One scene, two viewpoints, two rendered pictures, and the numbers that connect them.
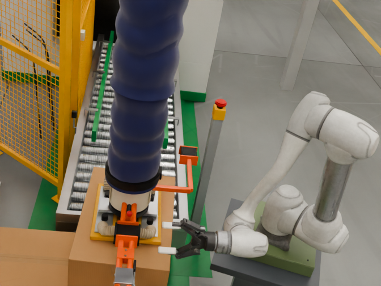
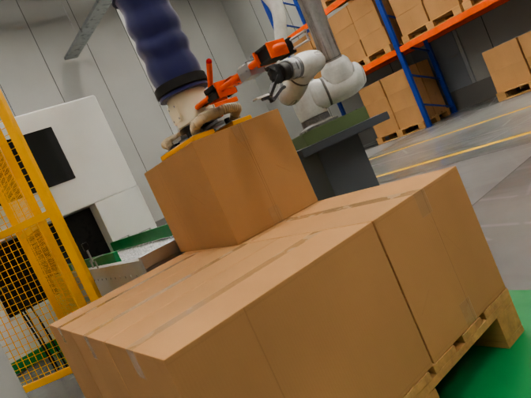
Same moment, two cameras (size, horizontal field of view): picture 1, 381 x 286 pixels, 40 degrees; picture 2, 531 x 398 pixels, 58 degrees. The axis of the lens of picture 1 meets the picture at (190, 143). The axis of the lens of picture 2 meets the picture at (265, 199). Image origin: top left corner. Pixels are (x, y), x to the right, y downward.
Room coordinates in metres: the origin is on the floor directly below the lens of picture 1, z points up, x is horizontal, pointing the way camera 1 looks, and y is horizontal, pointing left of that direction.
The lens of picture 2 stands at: (-0.21, 0.96, 0.80)
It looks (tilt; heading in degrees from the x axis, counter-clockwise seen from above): 5 degrees down; 335
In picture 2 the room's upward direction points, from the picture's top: 24 degrees counter-clockwise
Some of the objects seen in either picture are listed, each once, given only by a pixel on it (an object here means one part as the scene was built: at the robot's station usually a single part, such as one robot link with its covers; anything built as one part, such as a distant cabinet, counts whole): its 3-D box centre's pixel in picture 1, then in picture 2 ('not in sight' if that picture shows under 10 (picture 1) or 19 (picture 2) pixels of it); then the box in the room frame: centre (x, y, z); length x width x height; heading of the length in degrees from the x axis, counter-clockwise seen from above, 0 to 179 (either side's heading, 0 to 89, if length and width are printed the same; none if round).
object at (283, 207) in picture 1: (284, 208); (307, 97); (1.89, -0.49, 0.98); 0.18 x 0.16 x 0.22; 59
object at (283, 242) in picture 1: (276, 226); (315, 122); (1.91, -0.48, 0.84); 0.22 x 0.18 x 0.06; 164
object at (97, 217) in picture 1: (106, 207); (184, 142); (1.67, 0.31, 0.98); 0.34 x 0.10 x 0.05; 9
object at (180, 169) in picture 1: (176, 120); not in sight; (3.23, 0.13, 0.50); 2.31 x 0.05 x 0.19; 9
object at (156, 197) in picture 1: (149, 211); (221, 128); (1.70, 0.12, 0.98); 0.34 x 0.10 x 0.05; 9
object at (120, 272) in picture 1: (123, 279); (250, 70); (1.22, 0.14, 1.07); 0.07 x 0.07 x 0.04; 9
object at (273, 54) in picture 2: not in sight; (270, 53); (1.09, 0.13, 1.08); 0.08 x 0.07 x 0.05; 9
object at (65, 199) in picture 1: (85, 111); (91, 283); (3.13, 0.78, 0.50); 2.31 x 0.05 x 0.19; 9
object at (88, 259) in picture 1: (124, 245); (225, 186); (1.70, 0.21, 0.74); 0.60 x 0.40 x 0.40; 5
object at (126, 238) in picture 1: (127, 234); (220, 91); (1.44, 0.17, 1.08); 0.10 x 0.08 x 0.06; 99
